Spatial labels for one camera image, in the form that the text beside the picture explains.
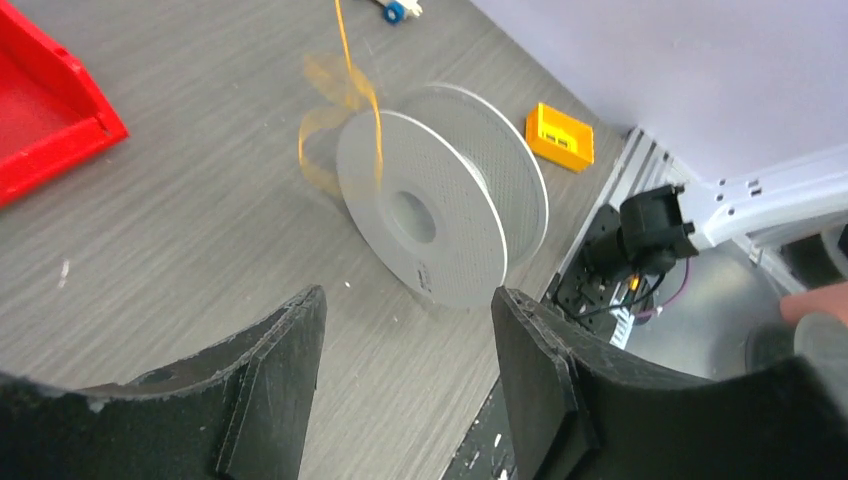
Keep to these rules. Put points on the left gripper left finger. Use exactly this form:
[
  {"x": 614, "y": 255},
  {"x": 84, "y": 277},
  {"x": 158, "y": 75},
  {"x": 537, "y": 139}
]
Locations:
[{"x": 238, "y": 409}]

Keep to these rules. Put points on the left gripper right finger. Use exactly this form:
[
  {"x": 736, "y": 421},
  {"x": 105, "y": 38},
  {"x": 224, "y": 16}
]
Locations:
[{"x": 581, "y": 408}]

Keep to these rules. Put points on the white plastic spool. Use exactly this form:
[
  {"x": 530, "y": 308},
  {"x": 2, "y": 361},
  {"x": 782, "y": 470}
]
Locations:
[{"x": 445, "y": 191}]

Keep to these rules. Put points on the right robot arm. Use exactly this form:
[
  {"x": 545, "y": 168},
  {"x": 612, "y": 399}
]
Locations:
[{"x": 660, "y": 226}]

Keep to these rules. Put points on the small yellow block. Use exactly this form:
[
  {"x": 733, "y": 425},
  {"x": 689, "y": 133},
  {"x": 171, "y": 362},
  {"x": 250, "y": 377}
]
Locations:
[{"x": 559, "y": 138}]

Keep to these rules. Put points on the red bin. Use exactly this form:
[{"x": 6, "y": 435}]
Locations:
[{"x": 54, "y": 117}]

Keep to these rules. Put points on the white blue toy car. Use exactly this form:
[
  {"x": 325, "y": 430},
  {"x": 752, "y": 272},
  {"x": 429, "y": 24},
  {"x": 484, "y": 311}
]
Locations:
[{"x": 396, "y": 11}]

